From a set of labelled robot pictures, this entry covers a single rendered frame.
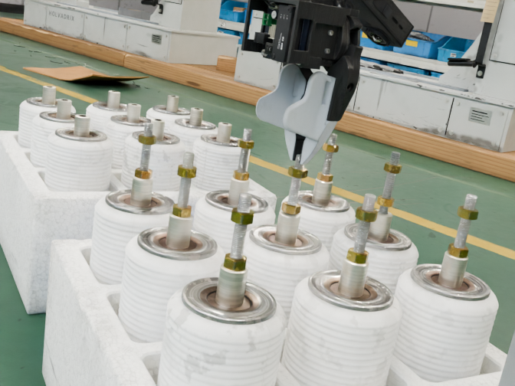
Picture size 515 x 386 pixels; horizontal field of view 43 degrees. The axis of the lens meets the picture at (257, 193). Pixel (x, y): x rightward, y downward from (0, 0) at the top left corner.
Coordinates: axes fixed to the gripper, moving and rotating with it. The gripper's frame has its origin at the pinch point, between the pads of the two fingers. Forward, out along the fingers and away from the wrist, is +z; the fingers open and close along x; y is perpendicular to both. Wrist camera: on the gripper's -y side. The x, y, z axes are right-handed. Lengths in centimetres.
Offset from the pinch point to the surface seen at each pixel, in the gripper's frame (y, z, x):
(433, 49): -420, 1, -307
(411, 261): -11.7, 10.7, 7.0
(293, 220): 0.8, 7.2, 1.0
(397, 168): -10.9, 1.5, 3.1
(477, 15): -753, -44, -501
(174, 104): -23, 8, -62
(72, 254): 15.5, 16.9, -17.8
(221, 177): -17.0, 14.7, -35.9
